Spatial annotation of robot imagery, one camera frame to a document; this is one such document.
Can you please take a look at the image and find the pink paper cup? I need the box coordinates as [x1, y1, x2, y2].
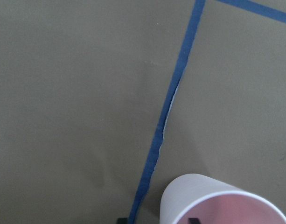
[160, 174, 286, 224]

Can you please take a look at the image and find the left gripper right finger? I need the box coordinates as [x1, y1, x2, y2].
[188, 217, 201, 224]

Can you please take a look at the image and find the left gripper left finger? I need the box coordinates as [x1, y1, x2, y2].
[117, 217, 128, 224]

